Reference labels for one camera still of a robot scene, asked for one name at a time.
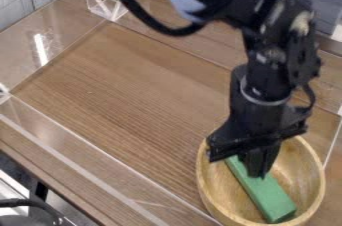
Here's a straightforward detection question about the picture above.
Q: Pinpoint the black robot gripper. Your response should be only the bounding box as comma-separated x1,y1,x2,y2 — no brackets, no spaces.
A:
207,65,310,178

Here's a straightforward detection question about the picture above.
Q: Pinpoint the green rectangular block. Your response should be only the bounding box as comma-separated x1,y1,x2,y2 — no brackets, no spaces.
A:
224,156,297,224

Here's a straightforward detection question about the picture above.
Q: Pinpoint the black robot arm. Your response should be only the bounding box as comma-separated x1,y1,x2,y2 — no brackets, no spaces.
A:
171,0,322,177

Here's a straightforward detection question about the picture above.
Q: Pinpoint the brown wooden bowl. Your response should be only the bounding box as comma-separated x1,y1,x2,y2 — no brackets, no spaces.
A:
196,137,326,226

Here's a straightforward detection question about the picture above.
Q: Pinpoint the black table leg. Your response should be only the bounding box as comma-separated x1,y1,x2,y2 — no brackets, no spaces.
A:
29,179,48,202

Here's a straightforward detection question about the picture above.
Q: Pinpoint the black cable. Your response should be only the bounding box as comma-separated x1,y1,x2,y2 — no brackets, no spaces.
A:
91,0,211,37

